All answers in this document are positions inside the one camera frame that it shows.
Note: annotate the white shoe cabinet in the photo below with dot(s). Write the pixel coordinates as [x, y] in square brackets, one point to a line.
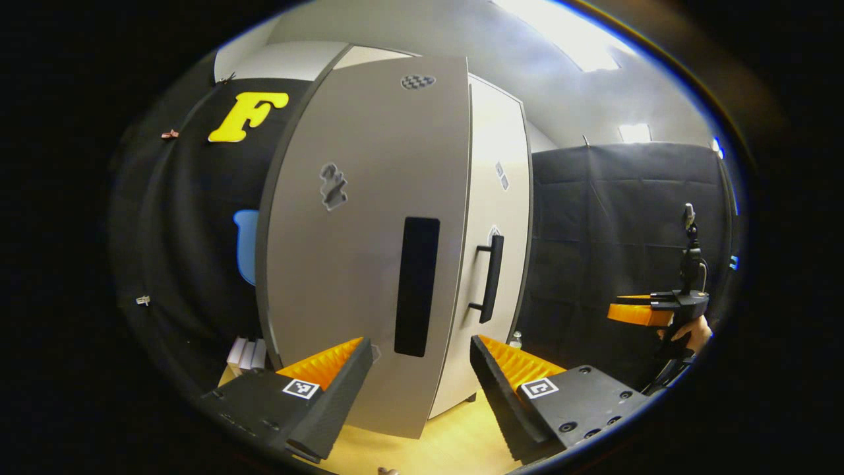
[369, 58]

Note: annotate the white flat box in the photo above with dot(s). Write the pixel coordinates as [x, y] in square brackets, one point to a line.
[260, 353]
[246, 355]
[234, 351]

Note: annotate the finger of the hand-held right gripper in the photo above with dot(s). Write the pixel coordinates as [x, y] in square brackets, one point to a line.
[636, 315]
[633, 300]

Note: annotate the white cabinet door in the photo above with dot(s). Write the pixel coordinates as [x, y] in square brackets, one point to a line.
[513, 218]
[356, 264]

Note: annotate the large ceiling light panel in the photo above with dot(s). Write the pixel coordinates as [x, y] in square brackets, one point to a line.
[573, 33]

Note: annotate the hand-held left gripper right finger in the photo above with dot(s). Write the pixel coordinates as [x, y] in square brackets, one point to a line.
[501, 402]

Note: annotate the clear plastic bottle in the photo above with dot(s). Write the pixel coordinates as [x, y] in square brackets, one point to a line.
[516, 340]

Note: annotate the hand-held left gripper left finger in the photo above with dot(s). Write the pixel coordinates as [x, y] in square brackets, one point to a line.
[343, 396]

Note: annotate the black cloth clip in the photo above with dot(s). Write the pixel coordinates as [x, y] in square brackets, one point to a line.
[227, 78]

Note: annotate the small ceiling light panel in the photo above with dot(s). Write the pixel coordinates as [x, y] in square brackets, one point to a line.
[634, 133]

